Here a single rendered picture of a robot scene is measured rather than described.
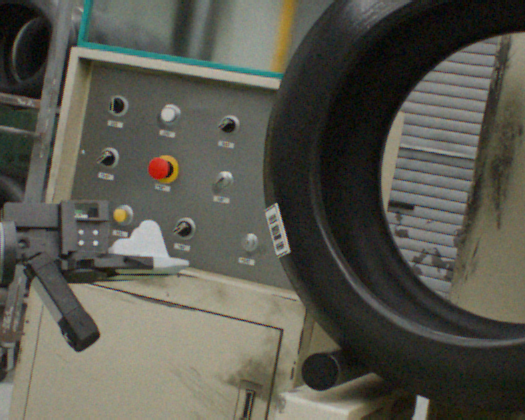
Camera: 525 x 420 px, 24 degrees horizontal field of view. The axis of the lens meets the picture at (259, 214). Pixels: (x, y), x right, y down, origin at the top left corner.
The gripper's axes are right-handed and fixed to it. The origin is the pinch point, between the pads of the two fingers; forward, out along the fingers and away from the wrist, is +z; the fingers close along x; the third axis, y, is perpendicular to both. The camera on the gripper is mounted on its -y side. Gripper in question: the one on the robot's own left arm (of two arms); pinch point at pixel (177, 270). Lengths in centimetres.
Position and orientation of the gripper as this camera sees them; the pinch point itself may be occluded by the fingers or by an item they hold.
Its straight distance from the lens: 140.1
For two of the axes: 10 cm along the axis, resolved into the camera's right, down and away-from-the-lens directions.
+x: -3.3, 2.4, 9.1
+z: 9.4, 0.2, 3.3
